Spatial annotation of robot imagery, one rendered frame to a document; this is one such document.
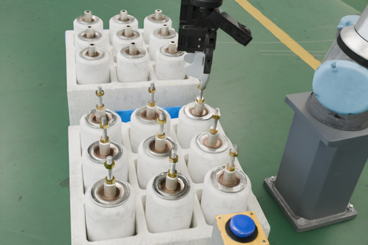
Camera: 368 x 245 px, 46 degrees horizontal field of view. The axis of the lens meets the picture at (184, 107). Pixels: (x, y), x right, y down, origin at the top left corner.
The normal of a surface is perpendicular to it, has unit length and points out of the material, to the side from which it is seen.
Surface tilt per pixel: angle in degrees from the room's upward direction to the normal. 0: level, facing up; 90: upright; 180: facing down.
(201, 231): 0
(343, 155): 90
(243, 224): 0
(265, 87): 0
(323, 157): 90
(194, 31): 90
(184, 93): 90
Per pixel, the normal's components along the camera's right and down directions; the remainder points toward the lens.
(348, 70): -0.50, 0.58
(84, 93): 0.22, 0.57
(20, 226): 0.08, -0.82
